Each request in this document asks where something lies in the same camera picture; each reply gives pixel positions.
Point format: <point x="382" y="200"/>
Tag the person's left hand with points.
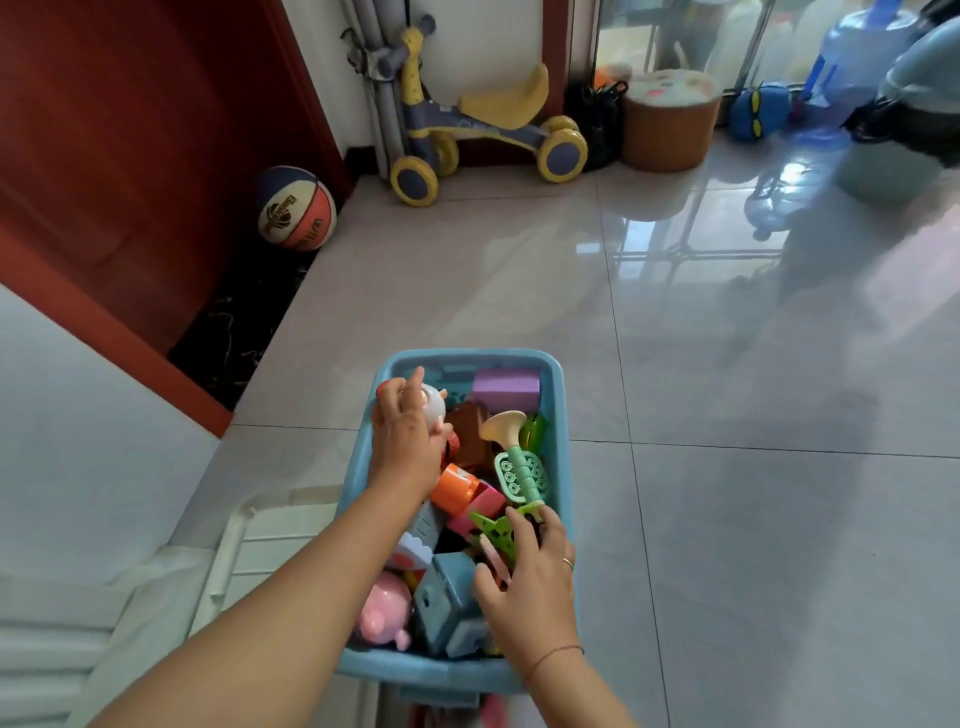
<point x="405" y="446"/>

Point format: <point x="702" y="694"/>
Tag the person's right hand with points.
<point x="536" y="596"/>

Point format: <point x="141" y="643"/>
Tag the round pink pig toy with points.
<point x="433" y="405"/>

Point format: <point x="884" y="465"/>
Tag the green toy airplane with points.
<point x="499" y="529"/>

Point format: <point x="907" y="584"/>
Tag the blue-grey toy appliance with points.
<point x="446" y="607"/>

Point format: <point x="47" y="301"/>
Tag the grey toothed toy block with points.
<point x="416" y="540"/>

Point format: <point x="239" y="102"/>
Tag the pink toy wedge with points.
<point x="484" y="506"/>

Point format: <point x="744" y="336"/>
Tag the purple foam block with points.
<point x="506" y="390"/>

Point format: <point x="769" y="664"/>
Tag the small green toy piece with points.
<point x="525" y="472"/>

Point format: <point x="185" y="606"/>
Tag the green oval toy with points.
<point x="534" y="433"/>

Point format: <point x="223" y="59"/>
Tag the blue plastic storage bin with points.
<point x="559" y="465"/>

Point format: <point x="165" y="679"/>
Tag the pink pig toy pot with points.
<point x="386" y="611"/>

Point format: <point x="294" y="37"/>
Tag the white plastic lid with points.
<point x="270" y="525"/>

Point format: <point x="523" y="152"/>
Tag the person's left forearm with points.
<point x="285" y="615"/>

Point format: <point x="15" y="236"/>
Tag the striped basketball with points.
<point x="296" y="210"/>

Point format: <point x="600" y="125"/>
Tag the yellow blue ride-on bike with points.
<point x="480" y="124"/>

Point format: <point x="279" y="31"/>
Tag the grey padded poles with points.
<point x="379" y="82"/>

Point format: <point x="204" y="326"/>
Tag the black shopping bag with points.
<point x="596" y="127"/>

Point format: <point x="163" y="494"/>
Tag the brown round stool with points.
<point x="667" y="127"/>

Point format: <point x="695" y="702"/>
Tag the blue round ball with goggles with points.
<point x="757" y="112"/>

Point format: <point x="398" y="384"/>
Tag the glass sliding door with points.
<point x="675" y="30"/>

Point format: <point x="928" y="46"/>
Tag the grey-blue trash bin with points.
<point x="900" y="150"/>

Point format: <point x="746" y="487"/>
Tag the blue water jug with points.
<point x="855" y="60"/>

